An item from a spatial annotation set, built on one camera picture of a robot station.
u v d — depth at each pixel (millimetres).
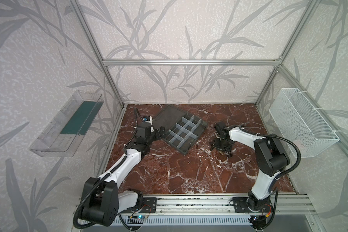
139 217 707
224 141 784
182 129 1001
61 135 640
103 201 402
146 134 656
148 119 753
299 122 643
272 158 495
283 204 753
